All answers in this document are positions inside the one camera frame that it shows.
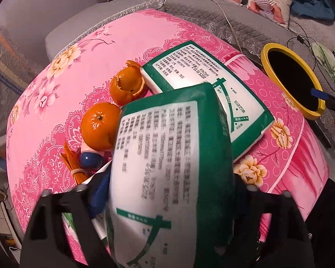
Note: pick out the round orange peel with stem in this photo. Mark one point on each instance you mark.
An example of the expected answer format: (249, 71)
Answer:
(97, 125)

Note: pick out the light green cloth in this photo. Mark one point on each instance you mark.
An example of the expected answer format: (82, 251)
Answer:
(325, 58)

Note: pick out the white drawer cabinet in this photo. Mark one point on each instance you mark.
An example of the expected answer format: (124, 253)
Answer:
(2, 223)

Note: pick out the open curled orange peel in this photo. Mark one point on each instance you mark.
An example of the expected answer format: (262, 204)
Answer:
(125, 86)

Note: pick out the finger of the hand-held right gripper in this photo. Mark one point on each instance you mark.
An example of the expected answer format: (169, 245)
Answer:
(319, 93)

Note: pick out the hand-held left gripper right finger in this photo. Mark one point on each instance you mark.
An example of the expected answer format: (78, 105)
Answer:
(244, 198)

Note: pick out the grey quilted sofa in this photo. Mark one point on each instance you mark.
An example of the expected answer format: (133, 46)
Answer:
(240, 25)

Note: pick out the yellow rimmed trash bin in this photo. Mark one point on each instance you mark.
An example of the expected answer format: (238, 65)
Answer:
(290, 78)

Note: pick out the pink floral tablecloth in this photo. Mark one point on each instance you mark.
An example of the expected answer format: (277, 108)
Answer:
(72, 69)

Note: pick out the green white tissue pack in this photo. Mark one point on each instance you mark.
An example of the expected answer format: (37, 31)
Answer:
(156, 159)
(189, 69)

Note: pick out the blue white small toy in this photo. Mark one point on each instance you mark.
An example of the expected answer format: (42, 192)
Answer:
(90, 157)

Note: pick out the tied orange stick bundle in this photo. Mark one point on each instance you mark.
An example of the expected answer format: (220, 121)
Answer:
(72, 167)

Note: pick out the grey patterned hanging cloth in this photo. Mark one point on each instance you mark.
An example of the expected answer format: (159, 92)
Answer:
(5, 61)

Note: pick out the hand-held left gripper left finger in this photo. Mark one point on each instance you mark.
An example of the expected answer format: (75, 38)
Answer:
(99, 201)

